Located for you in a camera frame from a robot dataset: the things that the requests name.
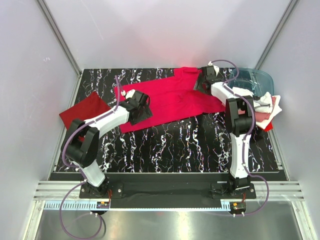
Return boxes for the dusty pink folded t-shirt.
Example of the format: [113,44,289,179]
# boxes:
[253,96,277,122]

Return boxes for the white black printed t-shirt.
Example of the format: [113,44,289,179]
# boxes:
[232,87,273,114]

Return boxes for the bright pink-red t-shirt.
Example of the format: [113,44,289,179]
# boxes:
[119,67,225,133]

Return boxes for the right aluminium frame post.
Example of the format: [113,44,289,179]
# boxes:
[254,0,300,70]

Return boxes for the aluminium frame post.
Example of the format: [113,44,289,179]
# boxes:
[254,0,300,70]
[34,0,83,77]

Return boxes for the left aluminium frame post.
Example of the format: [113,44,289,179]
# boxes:
[34,0,83,77]

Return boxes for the white folded t-shirt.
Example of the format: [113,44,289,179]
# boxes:
[255,95,282,130]

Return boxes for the red t-shirt under pile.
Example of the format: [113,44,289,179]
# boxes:
[264,122,273,132]

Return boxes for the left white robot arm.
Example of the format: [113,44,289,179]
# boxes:
[61,89,153,197]

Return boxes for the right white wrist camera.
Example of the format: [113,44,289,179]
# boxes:
[208,61,220,76]

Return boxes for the blue transparent plastic bin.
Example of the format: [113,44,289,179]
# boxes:
[228,67,274,97]

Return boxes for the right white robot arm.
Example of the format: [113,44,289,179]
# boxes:
[194,65,256,197]

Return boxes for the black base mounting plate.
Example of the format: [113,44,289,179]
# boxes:
[79,173,257,203]

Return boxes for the folded dark red t-shirt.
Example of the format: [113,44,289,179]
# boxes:
[59,91,111,130]

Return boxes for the white slotted cable duct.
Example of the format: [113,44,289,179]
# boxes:
[44,199,231,212]

